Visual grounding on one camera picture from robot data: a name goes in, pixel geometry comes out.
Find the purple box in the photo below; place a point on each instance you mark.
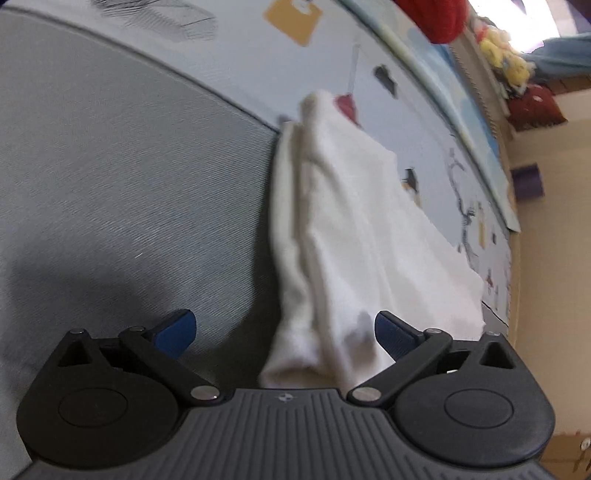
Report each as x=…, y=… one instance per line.
x=527, y=182

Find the blue denim cloth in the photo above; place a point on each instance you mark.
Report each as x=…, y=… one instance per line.
x=565, y=57

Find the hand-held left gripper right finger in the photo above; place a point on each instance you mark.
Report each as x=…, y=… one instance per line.
x=390, y=334

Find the blue leaf-patterned quilt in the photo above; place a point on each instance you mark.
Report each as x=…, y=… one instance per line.
x=466, y=110

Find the red folded blanket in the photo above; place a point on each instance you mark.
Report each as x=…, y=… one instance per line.
x=434, y=18

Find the wooden bed frame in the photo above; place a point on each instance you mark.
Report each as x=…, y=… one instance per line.
x=489, y=83

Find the yellow plush toys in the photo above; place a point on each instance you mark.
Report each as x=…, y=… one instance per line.
x=505, y=57

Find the printed grey bed sheet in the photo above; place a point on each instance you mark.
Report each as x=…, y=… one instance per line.
x=138, y=184

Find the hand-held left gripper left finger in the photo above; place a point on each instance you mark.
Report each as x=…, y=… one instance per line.
x=178, y=332

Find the cardboard box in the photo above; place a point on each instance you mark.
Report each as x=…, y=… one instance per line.
x=570, y=454

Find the white t-shirt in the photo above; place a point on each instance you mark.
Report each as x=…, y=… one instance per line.
x=351, y=230

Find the red cushion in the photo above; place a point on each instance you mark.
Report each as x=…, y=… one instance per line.
x=535, y=108

